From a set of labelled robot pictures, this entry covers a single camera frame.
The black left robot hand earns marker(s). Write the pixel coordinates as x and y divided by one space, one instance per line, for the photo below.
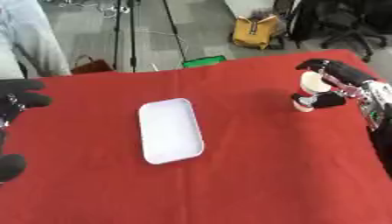
20 99

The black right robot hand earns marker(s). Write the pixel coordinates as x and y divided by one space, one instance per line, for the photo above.
342 73

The white and red cup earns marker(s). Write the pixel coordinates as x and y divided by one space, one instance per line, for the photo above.
312 84

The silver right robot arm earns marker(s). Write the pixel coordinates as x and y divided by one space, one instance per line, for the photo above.
380 113

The green box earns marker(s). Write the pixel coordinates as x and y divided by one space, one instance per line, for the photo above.
204 61

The white shallow box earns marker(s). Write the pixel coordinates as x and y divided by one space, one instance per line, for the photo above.
170 130

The black office chair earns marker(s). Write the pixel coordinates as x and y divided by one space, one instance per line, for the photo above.
339 23

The person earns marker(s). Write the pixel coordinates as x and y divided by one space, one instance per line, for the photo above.
28 38

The brown woven basket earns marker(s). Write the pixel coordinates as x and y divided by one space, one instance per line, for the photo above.
91 65

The yellow bag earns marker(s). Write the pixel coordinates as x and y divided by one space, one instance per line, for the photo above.
253 31

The black tripod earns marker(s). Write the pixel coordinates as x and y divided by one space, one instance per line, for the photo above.
127 32

